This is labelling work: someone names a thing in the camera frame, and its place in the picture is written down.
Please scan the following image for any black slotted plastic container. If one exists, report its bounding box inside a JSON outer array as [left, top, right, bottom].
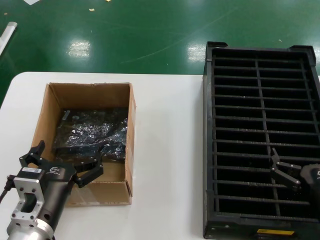
[[201, 41, 320, 240]]

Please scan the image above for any grey transparent antistatic bag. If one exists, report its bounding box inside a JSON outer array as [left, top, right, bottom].
[[58, 107, 130, 151]]

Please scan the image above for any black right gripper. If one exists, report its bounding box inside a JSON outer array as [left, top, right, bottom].
[[270, 147, 320, 193]]

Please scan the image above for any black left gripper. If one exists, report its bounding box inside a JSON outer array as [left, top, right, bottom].
[[18, 140, 105, 230]]

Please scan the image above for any white pipe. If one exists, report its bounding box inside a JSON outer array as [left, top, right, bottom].
[[0, 21, 18, 56]]

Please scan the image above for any brown cardboard box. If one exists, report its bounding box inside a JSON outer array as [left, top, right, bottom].
[[31, 82, 138, 207]]

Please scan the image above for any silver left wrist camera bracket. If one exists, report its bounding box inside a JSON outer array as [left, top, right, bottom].
[[12, 166, 48, 228]]

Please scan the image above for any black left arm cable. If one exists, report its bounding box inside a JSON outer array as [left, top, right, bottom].
[[0, 174, 15, 201]]

